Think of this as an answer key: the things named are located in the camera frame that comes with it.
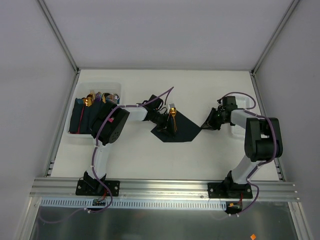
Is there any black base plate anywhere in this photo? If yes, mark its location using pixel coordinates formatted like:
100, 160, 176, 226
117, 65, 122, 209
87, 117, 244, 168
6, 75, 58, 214
207, 182, 253, 199
75, 179, 121, 197

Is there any silver fork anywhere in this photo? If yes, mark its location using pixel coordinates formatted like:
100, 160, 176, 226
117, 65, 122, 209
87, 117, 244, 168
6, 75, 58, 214
113, 93, 120, 104

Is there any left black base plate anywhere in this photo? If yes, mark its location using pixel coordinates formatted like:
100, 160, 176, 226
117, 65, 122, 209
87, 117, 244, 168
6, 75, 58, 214
75, 179, 121, 197

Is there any gold spoon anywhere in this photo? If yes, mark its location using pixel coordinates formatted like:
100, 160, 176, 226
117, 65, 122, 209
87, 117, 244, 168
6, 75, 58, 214
169, 107, 177, 118

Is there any dark navy paper napkin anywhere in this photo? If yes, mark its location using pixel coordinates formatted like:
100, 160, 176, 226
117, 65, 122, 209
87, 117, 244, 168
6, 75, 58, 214
151, 111, 201, 143

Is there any aluminium mounting rail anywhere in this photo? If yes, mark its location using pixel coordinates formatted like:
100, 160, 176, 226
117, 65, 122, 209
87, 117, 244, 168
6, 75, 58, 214
29, 177, 301, 202

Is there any small white perforated tray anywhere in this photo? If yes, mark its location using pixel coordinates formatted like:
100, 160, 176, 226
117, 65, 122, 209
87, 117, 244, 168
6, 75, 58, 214
230, 94, 253, 139

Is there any white plastic basket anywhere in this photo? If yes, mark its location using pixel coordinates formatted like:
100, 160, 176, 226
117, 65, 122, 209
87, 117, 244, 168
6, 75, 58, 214
64, 78, 122, 139

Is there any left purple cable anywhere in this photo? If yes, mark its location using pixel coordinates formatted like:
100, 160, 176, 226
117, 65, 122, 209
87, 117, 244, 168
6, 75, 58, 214
91, 86, 175, 181

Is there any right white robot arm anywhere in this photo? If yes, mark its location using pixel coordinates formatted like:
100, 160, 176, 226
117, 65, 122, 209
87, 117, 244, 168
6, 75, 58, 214
201, 93, 283, 199

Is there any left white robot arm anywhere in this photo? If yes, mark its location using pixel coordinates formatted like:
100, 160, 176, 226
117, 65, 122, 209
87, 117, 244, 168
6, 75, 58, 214
75, 95, 178, 198

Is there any black rolled napkin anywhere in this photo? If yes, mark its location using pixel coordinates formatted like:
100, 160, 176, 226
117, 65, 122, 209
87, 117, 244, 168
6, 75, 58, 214
82, 101, 105, 134

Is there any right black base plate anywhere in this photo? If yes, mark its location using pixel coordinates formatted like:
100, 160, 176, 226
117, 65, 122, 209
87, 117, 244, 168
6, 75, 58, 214
207, 182, 253, 199

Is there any gold fork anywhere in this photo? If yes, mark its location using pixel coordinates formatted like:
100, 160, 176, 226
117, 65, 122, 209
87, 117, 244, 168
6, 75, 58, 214
172, 117, 178, 133

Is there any white slotted cable duct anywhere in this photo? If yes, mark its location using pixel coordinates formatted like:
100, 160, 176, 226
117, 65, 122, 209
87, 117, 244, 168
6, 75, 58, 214
40, 197, 227, 211

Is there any dark rolled napkin left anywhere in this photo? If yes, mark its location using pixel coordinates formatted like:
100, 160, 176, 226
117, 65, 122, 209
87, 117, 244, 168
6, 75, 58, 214
69, 98, 85, 134

